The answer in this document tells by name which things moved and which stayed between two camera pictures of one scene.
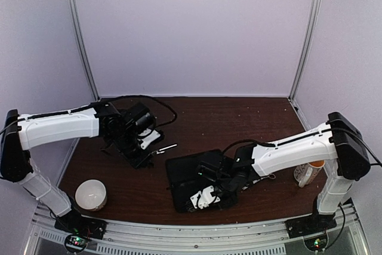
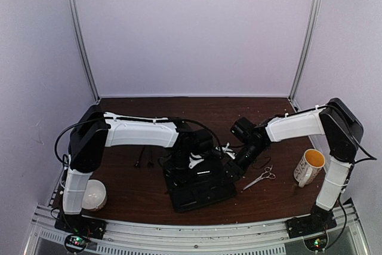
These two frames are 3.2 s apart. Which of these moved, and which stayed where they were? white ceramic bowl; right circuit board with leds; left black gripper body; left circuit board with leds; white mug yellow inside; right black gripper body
Moved: right black gripper body; left black gripper body
Stayed: right circuit board with leds; white mug yellow inside; left circuit board with leds; white ceramic bowl
